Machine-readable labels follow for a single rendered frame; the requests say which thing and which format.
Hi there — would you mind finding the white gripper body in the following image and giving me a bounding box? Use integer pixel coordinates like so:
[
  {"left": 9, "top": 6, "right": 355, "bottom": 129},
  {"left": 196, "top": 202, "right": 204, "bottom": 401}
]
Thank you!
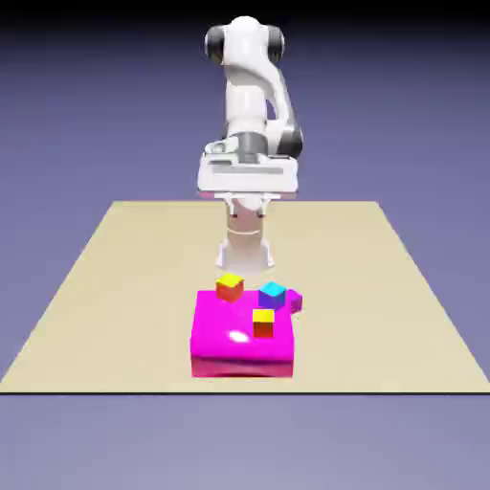
[{"left": 196, "top": 152, "right": 301, "bottom": 201}]

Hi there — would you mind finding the large magenta box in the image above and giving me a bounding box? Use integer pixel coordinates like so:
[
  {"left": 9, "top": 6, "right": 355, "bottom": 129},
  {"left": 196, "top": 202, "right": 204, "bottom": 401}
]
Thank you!
[{"left": 189, "top": 289, "right": 296, "bottom": 380}]

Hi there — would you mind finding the small orange cube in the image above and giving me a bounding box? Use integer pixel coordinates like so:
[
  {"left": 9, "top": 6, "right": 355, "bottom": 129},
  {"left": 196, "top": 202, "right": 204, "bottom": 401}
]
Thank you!
[{"left": 214, "top": 272, "right": 245, "bottom": 304}]

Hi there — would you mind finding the small red cube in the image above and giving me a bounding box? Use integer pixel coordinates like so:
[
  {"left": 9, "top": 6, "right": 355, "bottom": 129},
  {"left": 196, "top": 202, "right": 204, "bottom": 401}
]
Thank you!
[{"left": 252, "top": 308, "right": 276, "bottom": 339}]

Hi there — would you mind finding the small magenta cube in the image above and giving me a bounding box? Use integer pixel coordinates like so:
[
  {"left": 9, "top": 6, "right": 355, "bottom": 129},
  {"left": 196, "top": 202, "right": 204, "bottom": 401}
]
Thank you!
[{"left": 284, "top": 288, "right": 304, "bottom": 314}]

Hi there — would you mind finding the small blue cube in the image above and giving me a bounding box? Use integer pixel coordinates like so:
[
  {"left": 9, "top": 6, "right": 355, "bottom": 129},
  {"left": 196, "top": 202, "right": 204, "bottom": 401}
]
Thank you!
[{"left": 257, "top": 281, "right": 287, "bottom": 311}]

